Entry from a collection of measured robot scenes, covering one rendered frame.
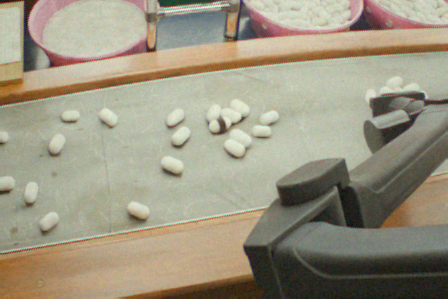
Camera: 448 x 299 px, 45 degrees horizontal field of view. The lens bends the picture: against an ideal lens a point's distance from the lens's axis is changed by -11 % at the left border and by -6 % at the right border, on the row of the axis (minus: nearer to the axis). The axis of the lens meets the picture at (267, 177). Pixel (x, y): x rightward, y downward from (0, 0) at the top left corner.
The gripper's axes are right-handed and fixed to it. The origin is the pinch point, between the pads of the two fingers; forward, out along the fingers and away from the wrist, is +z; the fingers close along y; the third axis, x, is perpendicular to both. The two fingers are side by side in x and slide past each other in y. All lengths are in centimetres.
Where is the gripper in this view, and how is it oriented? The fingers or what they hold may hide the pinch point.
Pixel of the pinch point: (376, 108)
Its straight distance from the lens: 103.4
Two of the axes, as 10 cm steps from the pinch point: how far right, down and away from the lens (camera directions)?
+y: -9.5, 1.7, -2.5
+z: -2.9, -2.1, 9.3
